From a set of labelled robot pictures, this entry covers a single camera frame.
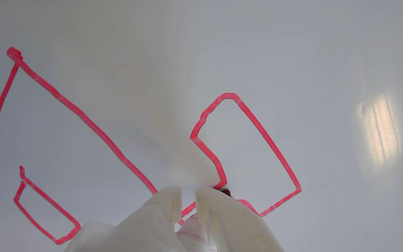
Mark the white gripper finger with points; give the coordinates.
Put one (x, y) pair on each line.
(233, 227)
(145, 224)

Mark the red whiteboard marker pen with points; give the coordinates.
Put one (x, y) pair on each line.
(192, 238)

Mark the white whiteboard with metal frame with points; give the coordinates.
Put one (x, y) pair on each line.
(292, 70)

